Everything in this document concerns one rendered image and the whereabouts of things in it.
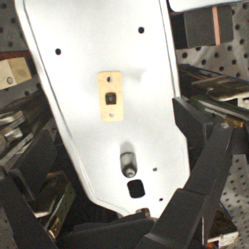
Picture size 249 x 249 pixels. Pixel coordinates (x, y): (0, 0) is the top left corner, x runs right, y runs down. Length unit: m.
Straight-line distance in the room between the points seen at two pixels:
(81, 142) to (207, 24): 0.30
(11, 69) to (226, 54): 0.62
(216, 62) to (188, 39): 0.36
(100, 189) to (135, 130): 0.15
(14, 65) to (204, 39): 0.30
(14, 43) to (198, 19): 0.52
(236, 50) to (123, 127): 0.52
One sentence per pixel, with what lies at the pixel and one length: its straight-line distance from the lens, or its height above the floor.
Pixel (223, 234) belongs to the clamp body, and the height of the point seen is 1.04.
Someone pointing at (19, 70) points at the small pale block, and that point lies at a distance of 0.29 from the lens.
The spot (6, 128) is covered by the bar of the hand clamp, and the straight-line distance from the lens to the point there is 0.27.
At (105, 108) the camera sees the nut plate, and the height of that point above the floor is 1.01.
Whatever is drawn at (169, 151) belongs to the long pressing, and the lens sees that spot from 0.37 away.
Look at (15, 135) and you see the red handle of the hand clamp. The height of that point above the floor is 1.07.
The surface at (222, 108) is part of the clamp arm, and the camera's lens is 0.30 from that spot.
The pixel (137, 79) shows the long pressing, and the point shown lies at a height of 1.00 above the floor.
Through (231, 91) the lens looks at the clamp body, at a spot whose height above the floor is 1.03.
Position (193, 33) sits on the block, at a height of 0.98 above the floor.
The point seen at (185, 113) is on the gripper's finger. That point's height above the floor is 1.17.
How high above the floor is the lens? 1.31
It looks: 67 degrees down
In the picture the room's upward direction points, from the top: 169 degrees clockwise
